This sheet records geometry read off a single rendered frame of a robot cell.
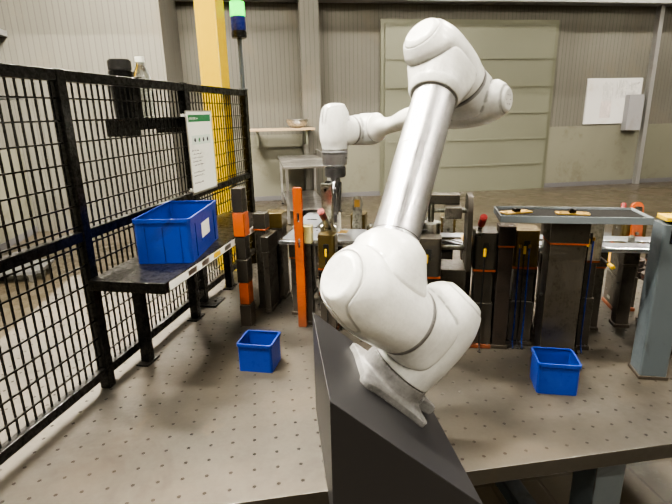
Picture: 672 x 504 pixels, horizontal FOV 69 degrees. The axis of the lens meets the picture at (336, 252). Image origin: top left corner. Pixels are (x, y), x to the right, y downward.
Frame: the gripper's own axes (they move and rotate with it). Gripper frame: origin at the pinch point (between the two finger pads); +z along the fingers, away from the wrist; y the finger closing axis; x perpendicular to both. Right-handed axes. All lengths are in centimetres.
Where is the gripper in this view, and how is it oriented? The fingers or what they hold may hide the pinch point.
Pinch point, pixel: (336, 221)
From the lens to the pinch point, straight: 177.8
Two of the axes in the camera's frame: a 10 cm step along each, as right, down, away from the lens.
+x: -9.8, -0.3, 1.8
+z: 0.2, 9.6, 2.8
